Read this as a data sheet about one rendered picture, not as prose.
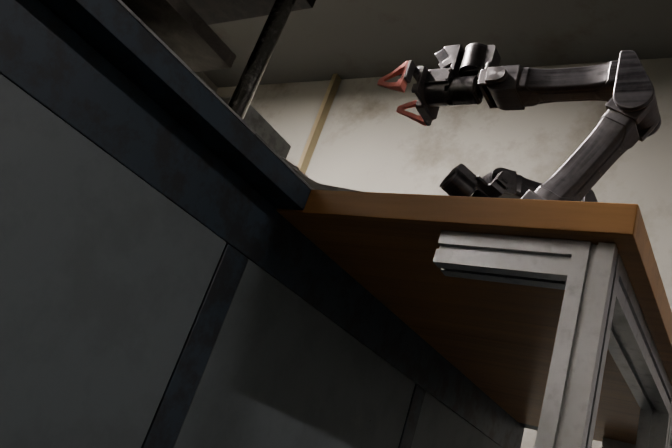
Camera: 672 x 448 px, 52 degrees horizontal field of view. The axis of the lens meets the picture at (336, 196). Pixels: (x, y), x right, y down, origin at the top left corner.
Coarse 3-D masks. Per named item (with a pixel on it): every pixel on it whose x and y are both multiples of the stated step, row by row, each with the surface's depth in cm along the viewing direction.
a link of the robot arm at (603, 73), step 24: (528, 72) 128; (552, 72) 126; (576, 72) 123; (600, 72) 120; (624, 72) 116; (504, 96) 130; (528, 96) 128; (552, 96) 126; (576, 96) 124; (600, 96) 122; (624, 96) 113; (648, 96) 111
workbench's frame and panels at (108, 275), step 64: (0, 0) 67; (64, 0) 69; (0, 64) 68; (64, 64) 73; (128, 64) 77; (0, 128) 68; (64, 128) 74; (128, 128) 80; (192, 128) 87; (0, 192) 68; (64, 192) 74; (128, 192) 81; (192, 192) 89; (256, 192) 99; (0, 256) 68; (64, 256) 74; (128, 256) 81; (192, 256) 89; (256, 256) 99; (320, 256) 112; (0, 320) 69; (64, 320) 74; (128, 320) 81; (192, 320) 90; (256, 320) 100; (320, 320) 113; (384, 320) 129; (0, 384) 69; (64, 384) 75; (128, 384) 82; (192, 384) 90; (256, 384) 100; (320, 384) 113; (384, 384) 130; (448, 384) 152
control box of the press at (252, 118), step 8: (248, 112) 226; (256, 112) 230; (248, 120) 227; (256, 120) 230; (264, 120) 233; (256, 128) 230; (264, 128) 233; (272, 128) 236; (264, 136) 233; (272, 136) 237; (280, 136) 240; (272, 144) 237; (280, 144) 240; (288, 144) 244; (280, 152) 240; (288, 152) 244
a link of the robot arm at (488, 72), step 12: (468, 48) 139; (480, 48) 137; (492, 48) 137; (468, 60) 137; (480, 60) 136; (492, 60) 135; (480, 72) 132; (492, 72) 130; (504, 72) 128; (480, 84) 131; (492, 84) 130
